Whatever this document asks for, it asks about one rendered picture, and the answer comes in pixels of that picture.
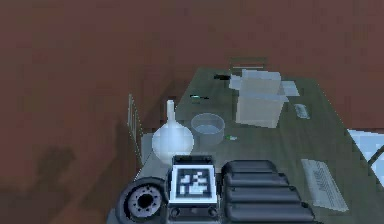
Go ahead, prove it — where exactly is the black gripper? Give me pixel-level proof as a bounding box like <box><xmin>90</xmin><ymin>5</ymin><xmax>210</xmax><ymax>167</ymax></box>
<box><xmin>114</xmin><ymin>176</ymin><xmax>170</xmax><ymax>224</ymax></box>

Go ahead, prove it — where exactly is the white round-bellied vase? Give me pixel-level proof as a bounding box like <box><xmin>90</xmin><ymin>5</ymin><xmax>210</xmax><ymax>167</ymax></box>
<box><xmin>151</xmin><ymin>99</ymin><xmax>195</xmax><ymax>165</ymax></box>

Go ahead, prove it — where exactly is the white open cardboard box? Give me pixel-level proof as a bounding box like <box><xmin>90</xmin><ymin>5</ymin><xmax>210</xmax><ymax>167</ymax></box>
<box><xmin>228</xmin><ymin>69</ymin><xmax>300</xmax><ymax>129</ymax></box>

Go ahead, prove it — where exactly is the grey-green table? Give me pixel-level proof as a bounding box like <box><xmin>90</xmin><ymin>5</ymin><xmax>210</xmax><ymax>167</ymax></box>
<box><xmin>105</xmin><ymin>67</ymin><xmax>384</xmax><ymax>224</ymax></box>

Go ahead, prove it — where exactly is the grey glass bowl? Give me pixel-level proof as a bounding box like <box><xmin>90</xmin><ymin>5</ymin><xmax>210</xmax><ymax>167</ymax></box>
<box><xmin>190</xmin><ymin>112</ymin><xmax>226</xmax><ymax>146</ymax></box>

